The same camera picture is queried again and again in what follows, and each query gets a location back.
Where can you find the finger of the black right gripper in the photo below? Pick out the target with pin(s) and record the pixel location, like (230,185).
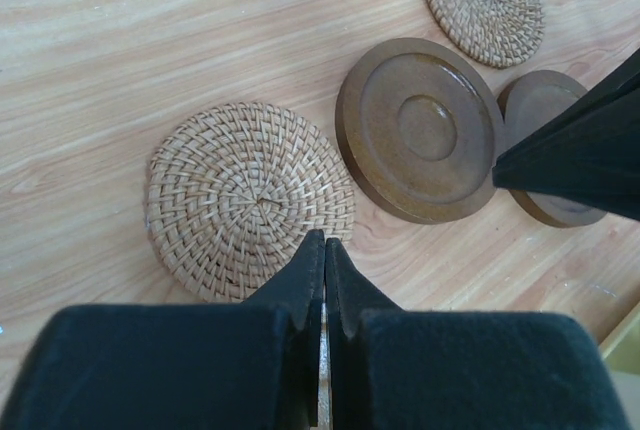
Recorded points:
(589,154)

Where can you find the yellow plastic tray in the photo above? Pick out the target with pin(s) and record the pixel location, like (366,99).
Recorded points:
(620,352)

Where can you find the brown ceramic coaster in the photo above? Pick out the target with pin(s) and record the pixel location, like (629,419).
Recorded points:
(419,130)
(528,103)

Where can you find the woven rattan coaster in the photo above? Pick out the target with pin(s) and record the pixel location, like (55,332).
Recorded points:
(233,190)
(496,33)

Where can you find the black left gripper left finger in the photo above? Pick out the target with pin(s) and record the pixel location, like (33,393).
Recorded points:
(248,365)

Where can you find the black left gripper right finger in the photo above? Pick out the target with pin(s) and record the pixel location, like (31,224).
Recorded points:
(398,369)

